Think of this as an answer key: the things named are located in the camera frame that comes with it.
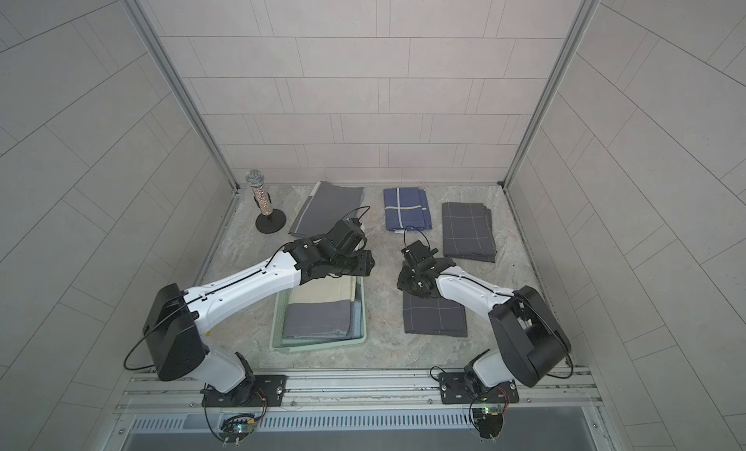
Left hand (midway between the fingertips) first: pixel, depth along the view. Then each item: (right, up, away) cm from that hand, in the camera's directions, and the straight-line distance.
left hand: (376, 263), depth 80 cm
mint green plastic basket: (-26, -17, -3) cm, 31 cm away
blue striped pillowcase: (+11, +15, +29) cm, 34 cm away
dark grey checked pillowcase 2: (+16, -16, +3) cm, 23 cm away
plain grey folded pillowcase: (-20, +16, +33) cm, 42 cm away
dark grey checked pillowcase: (+32, +7, +23) cm, 40 cm away
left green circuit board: (-31, -35, -15) cm, 49 cm away
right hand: (+7, -8, +9) cm, 14 cm away
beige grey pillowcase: (-15, -14, +4) cm, 21 cm away
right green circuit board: (+28, -37, -10) cm, 47 cm away
